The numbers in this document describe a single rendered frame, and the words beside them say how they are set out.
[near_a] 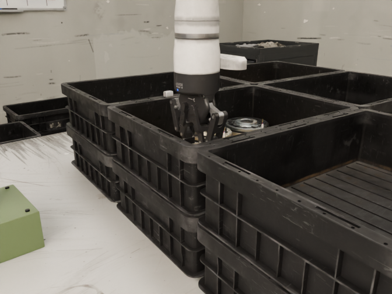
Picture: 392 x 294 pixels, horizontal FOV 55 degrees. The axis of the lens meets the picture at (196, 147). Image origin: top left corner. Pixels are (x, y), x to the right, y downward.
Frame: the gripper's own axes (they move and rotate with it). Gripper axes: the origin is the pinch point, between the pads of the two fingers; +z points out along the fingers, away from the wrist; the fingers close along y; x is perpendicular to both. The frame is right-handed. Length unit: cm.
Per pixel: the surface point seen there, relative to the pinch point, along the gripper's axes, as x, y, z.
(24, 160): -17, -60, 17
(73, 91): -8.6, -36.8, -5.6
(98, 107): -8.7, -21.5, -5.0
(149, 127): -8.7, -0.8, -5.9
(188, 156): -8.9, 10.2, -4.5
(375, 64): 329, -150, 26
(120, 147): -7.6, -14.9, 1.9
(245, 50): 126, -122, -1
